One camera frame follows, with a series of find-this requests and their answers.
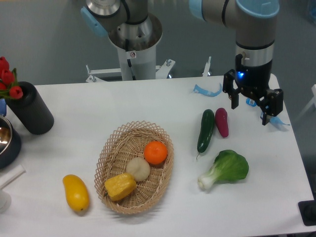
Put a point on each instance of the white object right edge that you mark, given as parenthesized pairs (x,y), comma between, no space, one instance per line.
(310,104)

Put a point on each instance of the yellow mango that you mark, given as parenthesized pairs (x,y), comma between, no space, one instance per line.
(76,193)

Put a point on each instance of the black device at edge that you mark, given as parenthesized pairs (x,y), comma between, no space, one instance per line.
(308,212)

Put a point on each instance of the purple sweet potato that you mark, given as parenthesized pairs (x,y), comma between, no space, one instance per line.
(221,120)

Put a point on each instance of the black metal bowl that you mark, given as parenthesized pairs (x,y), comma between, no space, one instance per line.
(10,143)

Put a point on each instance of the red tulip flowers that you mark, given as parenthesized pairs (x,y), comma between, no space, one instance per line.
(9,86)

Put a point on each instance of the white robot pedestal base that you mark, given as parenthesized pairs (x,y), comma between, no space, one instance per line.
(136,47)

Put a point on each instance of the white stand object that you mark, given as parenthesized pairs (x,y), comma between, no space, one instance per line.
(5,179)

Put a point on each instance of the blue tape strip left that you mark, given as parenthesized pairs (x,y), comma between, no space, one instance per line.
(198,90)

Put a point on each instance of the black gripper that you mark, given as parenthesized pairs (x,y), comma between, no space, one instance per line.
(253,82)

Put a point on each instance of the woven wicker basket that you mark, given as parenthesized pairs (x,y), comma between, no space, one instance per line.
(127,142)

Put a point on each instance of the black cylindrical vase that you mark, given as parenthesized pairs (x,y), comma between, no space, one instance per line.
(31,110)

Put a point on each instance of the blue tape strip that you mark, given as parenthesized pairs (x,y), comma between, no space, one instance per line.
(273,120)
(198,90)

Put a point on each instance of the green cucumber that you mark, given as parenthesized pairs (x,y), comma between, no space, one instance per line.
(206,131)

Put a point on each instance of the blue tape strip right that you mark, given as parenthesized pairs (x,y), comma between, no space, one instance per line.
(273,120)

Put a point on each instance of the white round onion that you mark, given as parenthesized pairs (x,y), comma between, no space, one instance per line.
(138,168)

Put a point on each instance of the green bok choy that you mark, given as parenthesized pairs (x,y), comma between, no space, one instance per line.
(227,166)

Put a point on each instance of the yellow pepper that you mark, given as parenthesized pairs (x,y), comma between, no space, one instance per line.
(120,186)

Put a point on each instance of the orange fruit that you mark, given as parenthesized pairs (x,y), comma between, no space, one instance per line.
(155,152)

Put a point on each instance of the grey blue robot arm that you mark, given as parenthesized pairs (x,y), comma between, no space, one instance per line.
(254,21)

